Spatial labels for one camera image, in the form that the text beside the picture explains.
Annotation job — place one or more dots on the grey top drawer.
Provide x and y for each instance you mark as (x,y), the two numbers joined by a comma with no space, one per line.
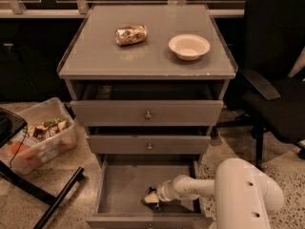
(148,105)

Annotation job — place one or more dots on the blue rxbar blueberry wrapper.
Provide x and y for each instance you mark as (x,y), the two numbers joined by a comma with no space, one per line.
(155,205)

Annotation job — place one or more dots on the black office chair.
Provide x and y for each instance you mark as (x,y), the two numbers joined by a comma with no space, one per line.
(269,85)

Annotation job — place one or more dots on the crushed gold snack can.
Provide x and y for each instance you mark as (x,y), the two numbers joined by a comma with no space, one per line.
(131,34)

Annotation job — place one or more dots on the grey middle drawer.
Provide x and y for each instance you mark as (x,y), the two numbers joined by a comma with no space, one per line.
(148,140)

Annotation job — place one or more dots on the grey three-drawer cabinet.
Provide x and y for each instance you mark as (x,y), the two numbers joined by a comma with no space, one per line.
(95,56)

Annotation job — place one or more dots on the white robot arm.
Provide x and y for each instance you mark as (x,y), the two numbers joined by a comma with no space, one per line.
(244,196)

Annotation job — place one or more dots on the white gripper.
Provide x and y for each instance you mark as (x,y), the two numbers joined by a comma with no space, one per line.
(165,192)

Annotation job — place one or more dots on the grey drawer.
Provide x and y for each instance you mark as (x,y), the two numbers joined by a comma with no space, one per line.
(148,105)
(148,140)
(127,179)

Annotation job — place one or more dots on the clear plastic storage bin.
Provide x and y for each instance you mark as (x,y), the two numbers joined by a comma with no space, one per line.
(24,162)

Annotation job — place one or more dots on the snack items in bin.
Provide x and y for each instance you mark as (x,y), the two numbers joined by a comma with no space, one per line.
(33,135)

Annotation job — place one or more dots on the grey bottom drawer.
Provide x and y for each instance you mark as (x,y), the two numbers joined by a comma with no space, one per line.
(127,179)

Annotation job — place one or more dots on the white paper bowl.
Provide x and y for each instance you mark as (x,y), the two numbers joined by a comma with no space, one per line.
(189,47)

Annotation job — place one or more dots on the dark item in top drawer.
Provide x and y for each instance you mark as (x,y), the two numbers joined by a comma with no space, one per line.
(104,92)

